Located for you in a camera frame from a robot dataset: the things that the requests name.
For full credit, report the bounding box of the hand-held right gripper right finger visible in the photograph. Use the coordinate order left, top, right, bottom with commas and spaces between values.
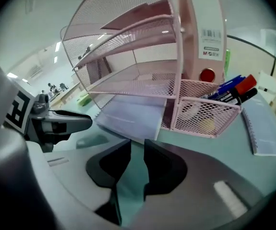
128, 139, 265, 230

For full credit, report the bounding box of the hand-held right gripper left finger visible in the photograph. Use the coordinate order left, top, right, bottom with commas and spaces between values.
44, 139, 132, 225

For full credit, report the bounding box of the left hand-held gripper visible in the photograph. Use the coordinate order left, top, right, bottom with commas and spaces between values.
4, 82, 93, 153

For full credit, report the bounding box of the purple notebook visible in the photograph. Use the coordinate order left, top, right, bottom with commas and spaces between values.
96, 96, 167, 140
240, 98, 276, 157

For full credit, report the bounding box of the pink drawer organiser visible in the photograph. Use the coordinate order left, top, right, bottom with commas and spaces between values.
60, 0, 242, 138

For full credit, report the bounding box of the green portable fan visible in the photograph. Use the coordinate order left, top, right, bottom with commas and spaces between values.
77, 93, 92, 106

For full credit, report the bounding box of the blue marker pen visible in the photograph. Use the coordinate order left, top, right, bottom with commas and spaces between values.
207, 75, 246, 99

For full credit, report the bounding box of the black marker pen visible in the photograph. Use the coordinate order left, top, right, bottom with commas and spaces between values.
224, 87, 258, 105

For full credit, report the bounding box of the red marker pen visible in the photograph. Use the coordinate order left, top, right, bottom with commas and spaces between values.
214, 74, 258, 103

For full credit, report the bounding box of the white side shelf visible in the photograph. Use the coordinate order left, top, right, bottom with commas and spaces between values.
257, 70, 276, 103

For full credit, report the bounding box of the small green bottle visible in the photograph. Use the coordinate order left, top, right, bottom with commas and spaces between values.
224, 48, 232, 78

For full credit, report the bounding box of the pink file box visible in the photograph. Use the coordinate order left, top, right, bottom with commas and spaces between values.
176, 0, 227, 83

